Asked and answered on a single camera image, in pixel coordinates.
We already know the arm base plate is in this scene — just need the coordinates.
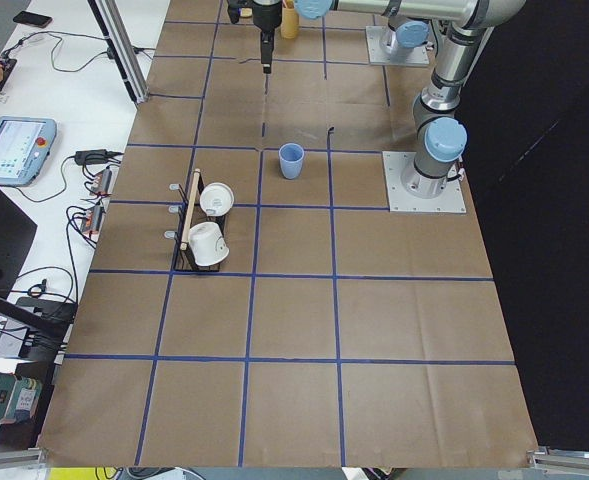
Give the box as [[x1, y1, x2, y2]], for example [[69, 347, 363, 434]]
[[365, 26, 430, 68], [382, 151, 466, 214]]

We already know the bamboo chopstick holder cup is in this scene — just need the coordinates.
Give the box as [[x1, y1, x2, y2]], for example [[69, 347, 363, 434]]
[[280, 0, 299, 40]]

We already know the black wire cup rack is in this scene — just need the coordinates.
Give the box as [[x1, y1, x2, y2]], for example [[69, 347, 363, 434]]
[[165, 168, 235, 273]]

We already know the white smiley mug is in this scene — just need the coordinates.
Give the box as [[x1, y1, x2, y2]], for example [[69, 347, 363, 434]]
[[188, 221, 230, 267]]

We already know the green box device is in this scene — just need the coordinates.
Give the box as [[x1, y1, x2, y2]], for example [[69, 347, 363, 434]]
[[0, 372, 43, 424]]

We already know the aluminium frame post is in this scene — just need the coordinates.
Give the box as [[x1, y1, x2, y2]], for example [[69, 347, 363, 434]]
[[87, 0, 149, 105]]

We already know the brown paper table cover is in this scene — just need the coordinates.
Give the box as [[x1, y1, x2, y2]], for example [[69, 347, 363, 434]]
[[39, 1, 536, 468]]

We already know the orange usb hub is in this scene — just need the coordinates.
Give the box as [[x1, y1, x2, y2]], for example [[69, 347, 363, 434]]
[[90, 167, 113, 196], [81, 204, 104, 237]]

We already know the light blue plastic cup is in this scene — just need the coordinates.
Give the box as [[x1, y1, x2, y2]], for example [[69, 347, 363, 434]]
[[278, 143, 305, 180]]

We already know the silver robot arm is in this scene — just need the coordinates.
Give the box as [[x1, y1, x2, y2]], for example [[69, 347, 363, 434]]
[[294, 0, 525, 199], [227, 1, 438, 75]]

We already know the black smartphone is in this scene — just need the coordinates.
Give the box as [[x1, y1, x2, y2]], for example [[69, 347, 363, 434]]
[[13, 10, 53, 28]]

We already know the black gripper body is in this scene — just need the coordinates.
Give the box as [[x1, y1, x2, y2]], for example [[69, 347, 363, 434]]
[[251, 0, 280, 31]]

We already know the black power adapter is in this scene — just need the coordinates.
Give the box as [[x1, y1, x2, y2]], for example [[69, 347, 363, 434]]
[[74, 149, 109, 165]]

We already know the teach pendant tablet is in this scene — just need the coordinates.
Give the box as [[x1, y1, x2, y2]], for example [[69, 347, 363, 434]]
[[0, 116, 57, 187]]

